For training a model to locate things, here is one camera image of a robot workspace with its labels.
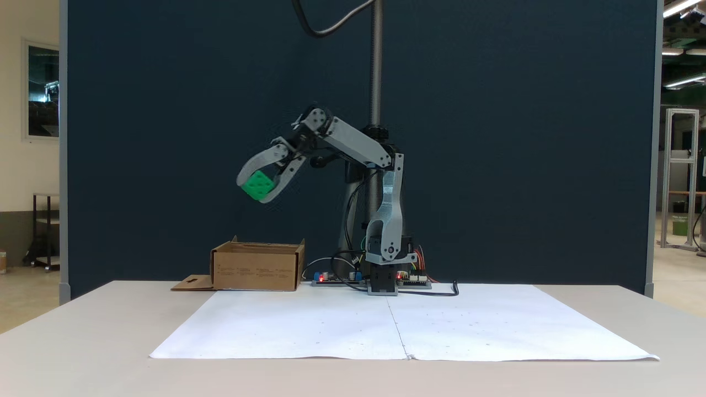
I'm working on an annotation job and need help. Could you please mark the brown cardboard box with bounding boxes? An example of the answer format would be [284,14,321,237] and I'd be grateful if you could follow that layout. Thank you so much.
[171,236,306,292]

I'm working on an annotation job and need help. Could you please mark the ceiling light strip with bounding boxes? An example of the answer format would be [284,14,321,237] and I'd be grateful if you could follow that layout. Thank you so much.
[664,74,706,89]
[663,0,706,18]

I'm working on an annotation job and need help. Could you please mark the white paper sheet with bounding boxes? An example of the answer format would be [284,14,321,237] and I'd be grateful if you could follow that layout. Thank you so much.
[386,284,661,362]
[149,289,409,361]

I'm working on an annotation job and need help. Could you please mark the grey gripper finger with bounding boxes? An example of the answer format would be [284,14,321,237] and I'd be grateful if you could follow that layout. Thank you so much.
[259,155,307,205]
[236,142,292,189]

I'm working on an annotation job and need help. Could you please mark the black cable with white plug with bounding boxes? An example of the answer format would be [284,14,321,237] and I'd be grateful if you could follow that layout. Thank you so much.
[397,280,460,298]

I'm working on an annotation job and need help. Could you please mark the grey hanging cable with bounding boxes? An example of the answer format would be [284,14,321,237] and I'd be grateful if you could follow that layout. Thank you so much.
[291,0,376,39]

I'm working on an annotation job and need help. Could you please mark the circuit board with jumper wires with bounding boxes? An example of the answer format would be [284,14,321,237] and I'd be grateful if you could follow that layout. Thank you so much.
[397,270,432,289]

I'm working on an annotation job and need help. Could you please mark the black stand with metal pole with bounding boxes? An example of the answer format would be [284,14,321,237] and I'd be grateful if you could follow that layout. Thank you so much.
[310,0,404,276]

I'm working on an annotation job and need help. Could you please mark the green dice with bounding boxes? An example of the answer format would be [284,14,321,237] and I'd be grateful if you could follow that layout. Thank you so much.
[242,170,276,201]

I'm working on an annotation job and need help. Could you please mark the dark blue circuit board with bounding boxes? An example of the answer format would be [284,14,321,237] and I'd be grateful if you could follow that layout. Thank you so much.
[311,270,367,288]

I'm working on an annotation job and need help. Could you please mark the framed wall window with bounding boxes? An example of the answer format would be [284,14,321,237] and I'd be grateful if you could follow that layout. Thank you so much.
[22,39,60,143]

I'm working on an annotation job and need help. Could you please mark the dark blue partition panel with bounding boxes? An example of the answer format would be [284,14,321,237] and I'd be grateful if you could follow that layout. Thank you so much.
[59,0,663,305]

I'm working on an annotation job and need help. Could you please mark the aluminium profile frame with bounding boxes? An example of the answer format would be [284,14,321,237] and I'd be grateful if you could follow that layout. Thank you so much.
[660,108,702,252]

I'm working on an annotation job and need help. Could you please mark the long black motor wire bundle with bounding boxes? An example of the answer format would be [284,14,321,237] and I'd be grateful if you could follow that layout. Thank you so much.
[331,170,382,292]

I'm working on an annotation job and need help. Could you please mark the dark metal cart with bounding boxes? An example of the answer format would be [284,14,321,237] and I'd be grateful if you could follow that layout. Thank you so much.
[23,192,60,272]

